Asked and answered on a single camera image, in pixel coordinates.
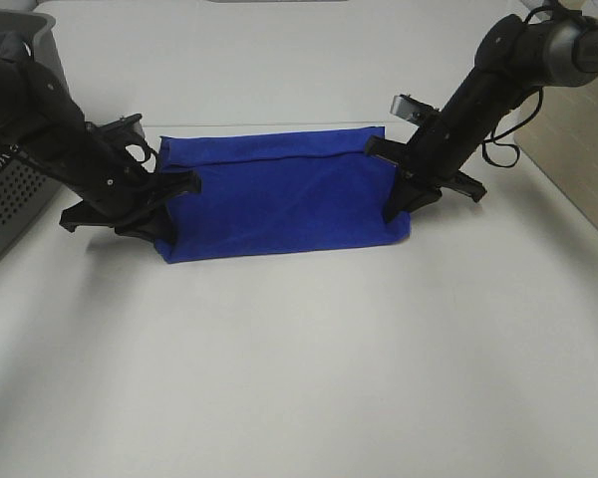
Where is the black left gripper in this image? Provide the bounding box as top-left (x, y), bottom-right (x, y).
top-left (59, 114), bottom-right (201, 244)

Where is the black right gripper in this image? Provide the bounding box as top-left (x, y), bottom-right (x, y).
top-left (364, 117), bottom-right (486, 223)

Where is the blue towel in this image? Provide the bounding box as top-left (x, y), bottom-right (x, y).
top-left (154, 126), bottom-right (411, 263)

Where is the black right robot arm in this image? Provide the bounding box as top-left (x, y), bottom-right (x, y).
top-left (365, 1), bottom-right (598, 222)

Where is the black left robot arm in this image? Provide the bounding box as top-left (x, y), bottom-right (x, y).
top-left (0, 59), bottom-right (201, 244)

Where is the grey perforated plastic basket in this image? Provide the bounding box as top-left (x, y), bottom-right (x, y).
top-left (0, 9), bottom-right (67, 259)

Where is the beige plastic bin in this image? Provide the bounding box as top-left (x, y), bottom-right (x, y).
top-left (512, 85), bottom-right (598, 231)

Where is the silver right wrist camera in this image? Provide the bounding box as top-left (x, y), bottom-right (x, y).
top-left (390, 95), bottom-right (440, 126)

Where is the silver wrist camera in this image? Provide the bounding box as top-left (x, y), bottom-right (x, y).
top-left (120, 114), bottom-right (146, 138)
top-left (390, 95), bottom-right (440, 126)

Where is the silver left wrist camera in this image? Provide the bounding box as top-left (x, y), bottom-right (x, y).
top-left (120, 114), bottom-right (146, 138)

